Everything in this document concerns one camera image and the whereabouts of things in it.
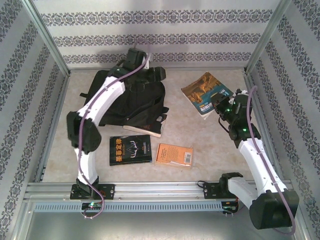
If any grey metal sheet panel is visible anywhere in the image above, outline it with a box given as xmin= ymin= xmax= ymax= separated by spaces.
xmin=14 ymin=199 xmax=308 ymax=240

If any thin aluminium rail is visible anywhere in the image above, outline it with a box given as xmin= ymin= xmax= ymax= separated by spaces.
xmin=68 ymin=66 xmax=247 ymax=75

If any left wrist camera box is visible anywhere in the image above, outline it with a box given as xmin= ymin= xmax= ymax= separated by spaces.
xmin=143 ymin=53 xmax=153 ymax=70

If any black backpack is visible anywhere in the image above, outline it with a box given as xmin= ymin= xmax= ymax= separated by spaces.
xmin=79 ymin=66 xmax=170 ymax=128

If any aluminium frame post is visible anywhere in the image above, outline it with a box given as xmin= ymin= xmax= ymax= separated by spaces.
xmin=21 ymin=0 xmax=72 ymax=77
xmin=243 ymin=0 xmax=293 ymax=75

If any aluminium mounting rail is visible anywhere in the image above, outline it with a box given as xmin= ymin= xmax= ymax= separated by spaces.
xmin=23 ymin=181 xmax=295 ymax=202

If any slotted grey cable duct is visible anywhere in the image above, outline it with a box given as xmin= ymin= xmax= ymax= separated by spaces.
xmin=33 ymin=201 xmax=223 ymax=213

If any aluminium side rail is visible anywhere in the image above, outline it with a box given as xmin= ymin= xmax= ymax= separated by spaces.
xmin=243 ymin=72 xmax=287 ymax=182
xmin=33 ymin=73 xmax=72 ymax=183

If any black book gold title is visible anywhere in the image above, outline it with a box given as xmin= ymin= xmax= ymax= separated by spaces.
xmin=109 ymin=134 xmax=154 ymax=166

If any blue book landscape cover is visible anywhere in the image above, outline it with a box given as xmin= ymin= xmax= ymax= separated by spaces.
xmin=181 ymin=71 xmax=235 ymax=121

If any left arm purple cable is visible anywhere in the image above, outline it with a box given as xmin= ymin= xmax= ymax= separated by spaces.
xmin=76 ymin=37 xmax=157 ymax=221

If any thick dark brown book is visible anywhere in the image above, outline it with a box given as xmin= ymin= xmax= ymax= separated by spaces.
xmin=122 ymin=113 xmax=169 ymax=138

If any orange paperback book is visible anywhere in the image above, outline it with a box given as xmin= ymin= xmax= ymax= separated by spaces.
xmin=154 ymin=142 xmax=194 ymax=171

